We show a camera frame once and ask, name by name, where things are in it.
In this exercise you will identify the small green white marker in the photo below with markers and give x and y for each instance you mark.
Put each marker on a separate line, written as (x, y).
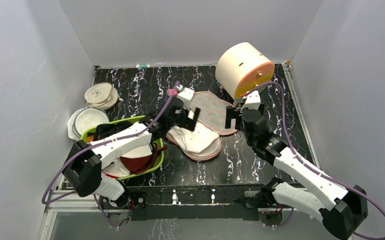
(142, 66)

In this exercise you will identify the floral mesh laundry bag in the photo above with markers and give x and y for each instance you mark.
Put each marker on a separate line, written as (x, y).
(212, 115)

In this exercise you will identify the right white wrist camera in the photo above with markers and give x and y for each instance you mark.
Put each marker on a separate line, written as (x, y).
(251, 101)

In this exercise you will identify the white bra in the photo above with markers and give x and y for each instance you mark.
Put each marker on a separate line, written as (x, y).
(195, 141)

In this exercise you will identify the small pink block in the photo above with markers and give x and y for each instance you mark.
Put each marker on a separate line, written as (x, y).
(172, 92)

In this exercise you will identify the green plastic basket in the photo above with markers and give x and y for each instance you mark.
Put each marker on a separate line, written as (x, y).
(116, 169)

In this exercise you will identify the dark red bra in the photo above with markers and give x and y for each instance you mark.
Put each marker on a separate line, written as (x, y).
(140, 165)

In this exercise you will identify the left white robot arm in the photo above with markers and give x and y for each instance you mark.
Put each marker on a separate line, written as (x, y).
(86, 161)

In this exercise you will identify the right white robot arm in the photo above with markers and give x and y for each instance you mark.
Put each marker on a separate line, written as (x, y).
(340, 209)

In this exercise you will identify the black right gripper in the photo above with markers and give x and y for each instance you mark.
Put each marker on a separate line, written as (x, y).
(237, 117)

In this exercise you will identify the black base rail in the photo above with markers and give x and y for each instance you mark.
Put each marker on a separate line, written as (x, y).
(230, 201)

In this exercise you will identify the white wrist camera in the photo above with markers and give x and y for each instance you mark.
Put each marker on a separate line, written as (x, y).
(251, 101)
(185, 94)

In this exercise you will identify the white round mesh bag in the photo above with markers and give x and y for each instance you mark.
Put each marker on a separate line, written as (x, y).
(84, 119)

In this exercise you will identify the black garment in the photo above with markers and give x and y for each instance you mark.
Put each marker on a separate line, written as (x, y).
(105, 130)

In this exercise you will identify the cream cylindrical drum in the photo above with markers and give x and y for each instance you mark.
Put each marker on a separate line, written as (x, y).
(241, 68)

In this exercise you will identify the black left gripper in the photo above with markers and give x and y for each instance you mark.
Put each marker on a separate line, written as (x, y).
(188, 123)

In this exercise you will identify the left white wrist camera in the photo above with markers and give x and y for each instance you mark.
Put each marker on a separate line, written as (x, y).
(185, 94)

